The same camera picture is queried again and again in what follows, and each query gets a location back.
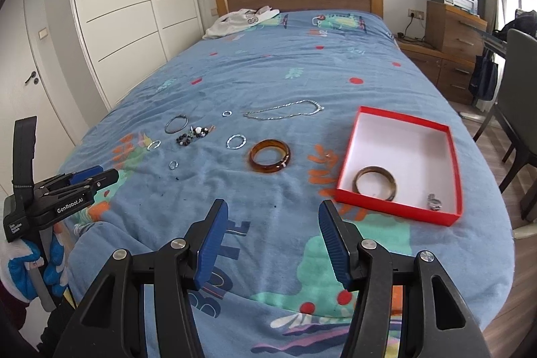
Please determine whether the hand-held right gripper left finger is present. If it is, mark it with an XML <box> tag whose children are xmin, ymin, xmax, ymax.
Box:
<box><xmin>54</xmin><ymin>199</ymin><xmax>229</xmax><ymax>358</ymax></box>

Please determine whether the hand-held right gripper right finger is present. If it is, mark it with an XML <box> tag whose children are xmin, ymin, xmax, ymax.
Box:
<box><xmin>318</xmin><ymin>199</ymin><xmax>492</xmax><ymax>358</ymax></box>

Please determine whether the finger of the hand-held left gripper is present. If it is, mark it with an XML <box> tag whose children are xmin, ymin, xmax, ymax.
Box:
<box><xmin>63</xmin><ymin>165</ymin><xmax>104</xmax><ymax>188</ymax></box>
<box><xmin>34</xmin><ymin>168</ymin><xmax>119</xmax><ymax>204</ymax></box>

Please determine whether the thin silver bangle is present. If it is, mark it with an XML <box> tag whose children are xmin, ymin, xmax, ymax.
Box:
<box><xmin>164</xmin><ymin>114</ymin><xmax>188</xmax><ymax>134</ymax></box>

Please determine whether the red cardboard box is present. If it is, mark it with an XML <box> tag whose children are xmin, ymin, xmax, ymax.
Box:
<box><xmin>334</xmin><ymin>105</ymin><xmax>462</xmax><ymax>226</ymax></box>

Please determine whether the silver chain necklace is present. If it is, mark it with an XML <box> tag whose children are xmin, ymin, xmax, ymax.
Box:
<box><xmin>243</xmin><ymin>100</ymin><xmax>325</xmax><ymax>121</ymax></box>

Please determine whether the person's left forearm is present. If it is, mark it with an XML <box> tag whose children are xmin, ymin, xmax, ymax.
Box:
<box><xmin>0</xmin><ymin>278</ymin><xmax>30</xmax><ymax>346</ymax></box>

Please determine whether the person's left hand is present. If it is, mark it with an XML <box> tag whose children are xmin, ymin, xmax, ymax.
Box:
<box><xmin>0</xmin><ymin>230</ymin><xmax>70</xmax><ymax>304</ymax></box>

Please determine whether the brown bangle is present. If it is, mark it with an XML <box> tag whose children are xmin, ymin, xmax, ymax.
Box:
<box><xmin>352</xmin><ymin>166</ymin><xmax>397</xmax><ymax>202</ymax></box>

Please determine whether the white door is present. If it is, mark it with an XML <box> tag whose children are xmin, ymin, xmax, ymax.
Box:
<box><xmin>0</xmin><ymin>0</ymin><xmax>91</xmax><ymax>174</ymax></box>

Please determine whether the amber bangle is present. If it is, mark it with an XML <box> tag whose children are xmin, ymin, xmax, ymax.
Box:
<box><xmin>249</xmin><ymin>139</ymin><xmax>291</xmax><ymax>175</ymax></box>

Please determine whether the white wardrobe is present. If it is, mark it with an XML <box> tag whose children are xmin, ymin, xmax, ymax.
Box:
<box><xmin>69</xmin><ymin>0</ymin><xmax>202</xmax><ymax>111</ymax></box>

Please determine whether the low wooden cabinet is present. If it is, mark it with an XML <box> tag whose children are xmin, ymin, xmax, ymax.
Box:
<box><xmin>396</xmin><ymin>37</ymin><xmax>479</xmax><ymax>105</ymax></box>

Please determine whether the white garment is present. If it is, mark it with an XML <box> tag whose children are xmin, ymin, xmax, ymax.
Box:
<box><xmin>202</xmin><ymin>6</ymin><xmax>281</xmax><ymax>40</ymax></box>

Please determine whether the dark blue bag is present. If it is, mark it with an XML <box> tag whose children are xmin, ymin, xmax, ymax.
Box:
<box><xmin>469</xmin><ymin>48</ymin><xmax>500</xmax><ymax>111</ymax></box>

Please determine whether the grey chair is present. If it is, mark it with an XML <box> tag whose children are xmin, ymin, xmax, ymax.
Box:
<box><xmin>473</xmin><ymin>29</ymin><xmax>537</xmax><ymax>191</ymax></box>

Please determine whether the black backpack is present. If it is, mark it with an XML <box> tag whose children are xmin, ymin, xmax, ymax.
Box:
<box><xmin>499</xmin><ymin>10</ymin><xmax>537</xmax><ymax>44</ymax></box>

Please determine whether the black cable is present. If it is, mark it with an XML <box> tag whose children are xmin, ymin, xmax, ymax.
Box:
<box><xmin>398</xmin><ymin>16</ymin><xmax>437</xmax><ymax>49</ymax></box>

